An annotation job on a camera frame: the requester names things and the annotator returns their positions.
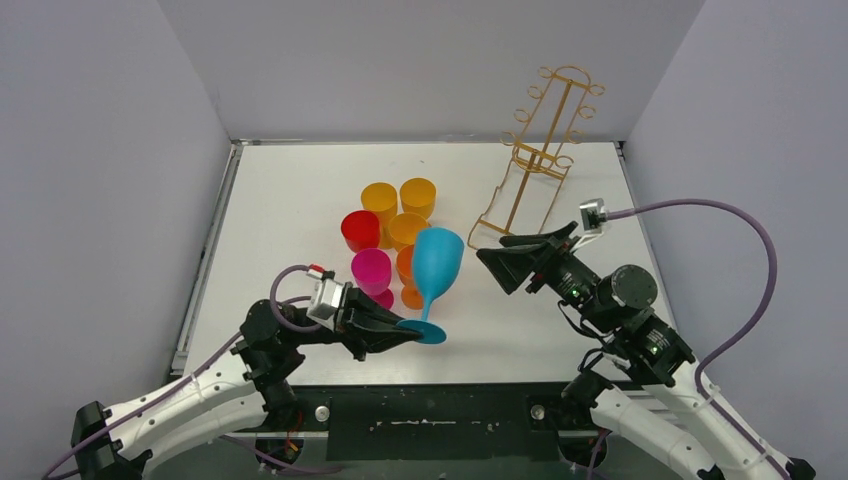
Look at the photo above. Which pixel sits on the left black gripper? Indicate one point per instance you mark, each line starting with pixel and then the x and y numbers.
pixel 351 321

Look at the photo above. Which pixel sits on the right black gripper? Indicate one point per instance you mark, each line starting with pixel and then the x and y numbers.
pixel 511 264

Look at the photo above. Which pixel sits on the orange plastic wine glass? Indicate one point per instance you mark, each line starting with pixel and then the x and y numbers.
pixel 410 296

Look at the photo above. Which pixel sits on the pink plastic wine glass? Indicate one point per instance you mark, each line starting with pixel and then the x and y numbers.
pixel 372 272

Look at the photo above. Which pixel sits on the blue plastic wine glass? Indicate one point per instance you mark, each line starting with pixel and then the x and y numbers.
pixel 436 263

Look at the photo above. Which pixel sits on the red plastic wine glass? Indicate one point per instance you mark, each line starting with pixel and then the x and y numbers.
pixel 361 230

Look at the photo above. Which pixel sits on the yellow wine glass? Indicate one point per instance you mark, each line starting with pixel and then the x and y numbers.
pixel 381 199
pixel 418 195
pixel 404 228

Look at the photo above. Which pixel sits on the yellow wine glass front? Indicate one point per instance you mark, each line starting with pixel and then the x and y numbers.
pixel 381 199

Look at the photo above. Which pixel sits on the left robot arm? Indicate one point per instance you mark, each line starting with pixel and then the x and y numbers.
pixel 243 384

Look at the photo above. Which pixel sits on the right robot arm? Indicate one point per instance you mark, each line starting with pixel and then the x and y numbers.
pixel 708 439

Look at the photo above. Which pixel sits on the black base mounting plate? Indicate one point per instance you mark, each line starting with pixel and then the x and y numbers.
pixel 432 422

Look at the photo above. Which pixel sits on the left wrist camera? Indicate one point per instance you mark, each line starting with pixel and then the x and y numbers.
pixel 326 299

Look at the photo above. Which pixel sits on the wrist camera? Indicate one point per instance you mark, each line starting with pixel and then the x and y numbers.
pixel 326 299
pixel 593 214

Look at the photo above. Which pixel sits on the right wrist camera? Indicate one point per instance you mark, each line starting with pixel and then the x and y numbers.
pixel 593 214

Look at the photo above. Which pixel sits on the gold wire glass rack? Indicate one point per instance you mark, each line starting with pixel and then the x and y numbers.
pixel 540 155

